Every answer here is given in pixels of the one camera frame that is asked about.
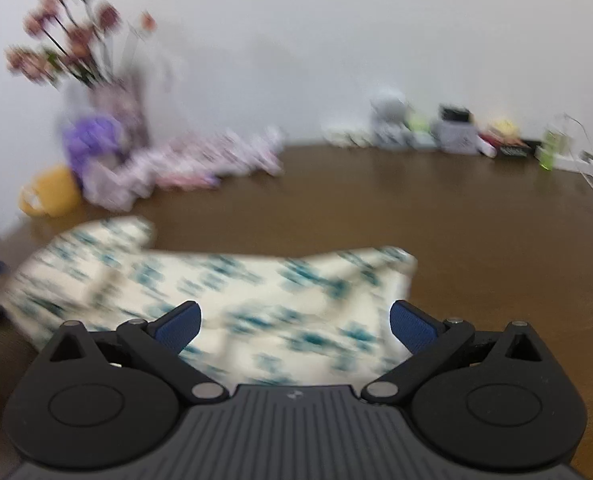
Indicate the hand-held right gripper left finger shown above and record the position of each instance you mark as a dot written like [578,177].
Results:
[179,326]

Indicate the yellow ceramic mug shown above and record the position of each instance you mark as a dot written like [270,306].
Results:
[51,192]

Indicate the green and white pack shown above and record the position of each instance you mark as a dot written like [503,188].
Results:
[421,130]

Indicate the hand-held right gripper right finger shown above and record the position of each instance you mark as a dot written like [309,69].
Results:
[411,329]

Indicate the pink socks with purple cuffs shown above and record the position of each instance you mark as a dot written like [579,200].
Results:
[186,180]

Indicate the green liquid bottle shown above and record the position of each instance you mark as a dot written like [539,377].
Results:
[551,150]

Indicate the purple tissue pack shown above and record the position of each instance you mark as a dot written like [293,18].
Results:
[94,137]
[96,180]

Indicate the white clip holder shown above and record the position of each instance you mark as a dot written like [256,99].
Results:
[346,136]

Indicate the mottled purple vase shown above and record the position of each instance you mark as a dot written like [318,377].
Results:
[124,110]

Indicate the grey printed tin box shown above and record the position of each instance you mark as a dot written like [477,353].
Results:
[456,137]

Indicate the pink floral garment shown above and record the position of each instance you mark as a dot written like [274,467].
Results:
[201,160]

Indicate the white robot-shaped speaker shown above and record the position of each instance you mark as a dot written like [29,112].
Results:
[390,120]

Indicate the cream garment with teal flowers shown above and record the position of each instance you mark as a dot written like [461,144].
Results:
[276,300]

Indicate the dried rose bouquet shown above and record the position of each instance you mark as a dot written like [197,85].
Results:
[71,35]

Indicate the black charger block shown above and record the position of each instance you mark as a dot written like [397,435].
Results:
[455,113]

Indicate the dark rectangular box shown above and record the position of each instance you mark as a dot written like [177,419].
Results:
[515,149]

